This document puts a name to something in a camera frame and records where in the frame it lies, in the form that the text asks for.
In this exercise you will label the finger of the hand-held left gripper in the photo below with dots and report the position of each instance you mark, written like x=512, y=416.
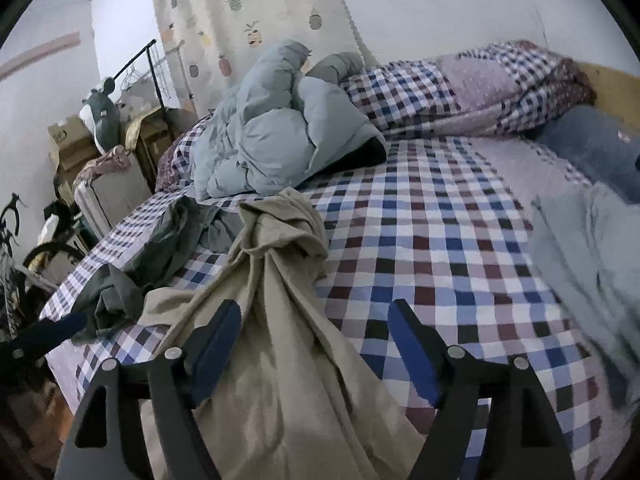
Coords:
x=50, y=332

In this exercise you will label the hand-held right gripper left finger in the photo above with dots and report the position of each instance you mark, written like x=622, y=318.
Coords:
x=215, y=355

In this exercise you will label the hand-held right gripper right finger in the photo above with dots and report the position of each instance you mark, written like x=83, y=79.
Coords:
x=415, y=355

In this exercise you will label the beige sweatshirt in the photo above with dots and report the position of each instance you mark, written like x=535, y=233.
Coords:
x=280, y=335

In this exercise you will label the black clothes rack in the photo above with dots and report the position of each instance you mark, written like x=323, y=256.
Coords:
x=155, y=77

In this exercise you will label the black bicycle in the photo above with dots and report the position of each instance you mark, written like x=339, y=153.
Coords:
x=50, y=249

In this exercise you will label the checkered bed sheet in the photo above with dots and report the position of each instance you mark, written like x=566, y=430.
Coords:
x=425, y=235

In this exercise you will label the dark green t-shirt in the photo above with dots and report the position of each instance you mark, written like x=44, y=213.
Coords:
x=165, y=245

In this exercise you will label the white storage case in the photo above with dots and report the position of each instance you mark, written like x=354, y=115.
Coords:
x=115, y=195

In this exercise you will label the light blue knit sweater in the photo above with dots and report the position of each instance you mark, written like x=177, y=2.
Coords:
x=560, y=250

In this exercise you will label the pink cloth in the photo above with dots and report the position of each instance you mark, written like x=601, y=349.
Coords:
x=107, y=160

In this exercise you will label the cardboard box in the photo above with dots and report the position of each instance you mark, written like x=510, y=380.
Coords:
x=70, y=135

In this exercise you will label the brown wooden cabinet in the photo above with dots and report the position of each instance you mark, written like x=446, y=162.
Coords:
x=150, y=145

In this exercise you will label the light blue puffer jacket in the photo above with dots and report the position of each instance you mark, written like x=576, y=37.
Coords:
x=270, y=135

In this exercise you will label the pale blue folded top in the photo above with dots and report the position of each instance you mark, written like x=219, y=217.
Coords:
x=615, y=230

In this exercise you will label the blue printed pillow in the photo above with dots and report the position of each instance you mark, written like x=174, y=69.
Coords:
x=590, y=145

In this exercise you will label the wooden bed headboard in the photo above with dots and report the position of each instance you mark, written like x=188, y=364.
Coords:
x=615, y=90

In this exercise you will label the pineapple print curtain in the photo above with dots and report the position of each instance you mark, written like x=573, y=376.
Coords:
x=250, y=0

